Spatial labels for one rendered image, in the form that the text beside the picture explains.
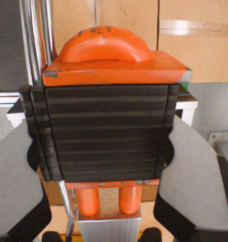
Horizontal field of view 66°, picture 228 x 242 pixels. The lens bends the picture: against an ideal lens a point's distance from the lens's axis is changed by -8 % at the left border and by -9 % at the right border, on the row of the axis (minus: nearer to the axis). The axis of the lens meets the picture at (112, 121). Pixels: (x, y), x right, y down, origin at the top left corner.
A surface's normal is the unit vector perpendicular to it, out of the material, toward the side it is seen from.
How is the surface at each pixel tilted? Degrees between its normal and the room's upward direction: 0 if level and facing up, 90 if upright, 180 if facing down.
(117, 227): 0
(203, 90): 0
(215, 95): 0
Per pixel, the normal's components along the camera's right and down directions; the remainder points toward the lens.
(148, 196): 0.00, -0.85
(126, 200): -0.39, 0.48
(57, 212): 0.06, 0.52
